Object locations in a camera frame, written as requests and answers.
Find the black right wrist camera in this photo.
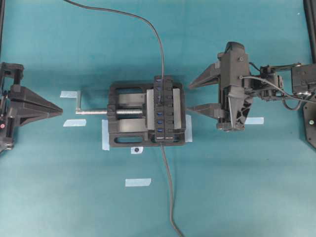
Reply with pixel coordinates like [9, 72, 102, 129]
[222, 41, 248, 63]

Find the blue tape below crank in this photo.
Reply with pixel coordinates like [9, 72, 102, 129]
[63, 119, 86, 127]

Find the black USB cable with plug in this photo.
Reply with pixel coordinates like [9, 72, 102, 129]
[63, 0, 165, 104]

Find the blue tape under right gripper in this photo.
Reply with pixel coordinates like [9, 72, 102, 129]
[245, 117, 265, 125]

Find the blue tape under vise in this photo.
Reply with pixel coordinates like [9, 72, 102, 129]
[102, 119, 110, 151]
[185, 115, 193, 143]

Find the silver vise lead screw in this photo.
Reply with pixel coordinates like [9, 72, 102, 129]
[75, 109, 143, 115]

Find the black multi-port USB hub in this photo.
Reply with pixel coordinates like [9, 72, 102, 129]
[154, 76, 174, 145]

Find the black frame rail right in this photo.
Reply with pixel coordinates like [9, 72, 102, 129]
[303, 0, 316, 63]

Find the black frame rail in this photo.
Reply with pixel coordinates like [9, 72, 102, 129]
[0, 0, 5, 52]
[303, 0, 316, 63]

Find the blue tape under vise left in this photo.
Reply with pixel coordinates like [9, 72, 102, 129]
[102, 119, 110, 151]

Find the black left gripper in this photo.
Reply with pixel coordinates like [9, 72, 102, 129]
[0, 62, 62, 153]

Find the black frame rail left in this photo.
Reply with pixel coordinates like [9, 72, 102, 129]
[0, 0, 5, 52]

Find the black hub power cable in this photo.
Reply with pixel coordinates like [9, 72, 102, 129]
[159, 142, 186, 237]

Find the blue tape near crank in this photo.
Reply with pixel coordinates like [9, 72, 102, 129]
[60, 91, 77, 98]

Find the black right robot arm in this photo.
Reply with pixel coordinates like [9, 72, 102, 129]
[187, 41, 316, 131]

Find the black camera cable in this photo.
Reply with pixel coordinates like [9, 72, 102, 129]
[228, 75, 311, 124]

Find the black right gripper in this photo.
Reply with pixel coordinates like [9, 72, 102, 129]
[187, 52, 253, 131]

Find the blue tape under vise right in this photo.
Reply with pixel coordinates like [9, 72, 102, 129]
[185, 115, 193, 143]

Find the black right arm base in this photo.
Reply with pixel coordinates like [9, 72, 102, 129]
[299, 102, 316, 151]

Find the blue tape strip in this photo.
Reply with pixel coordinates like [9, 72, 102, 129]
[125, 178, 152, 187]

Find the black bench vise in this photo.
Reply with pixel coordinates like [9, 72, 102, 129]
[75, 81, 187, 148]

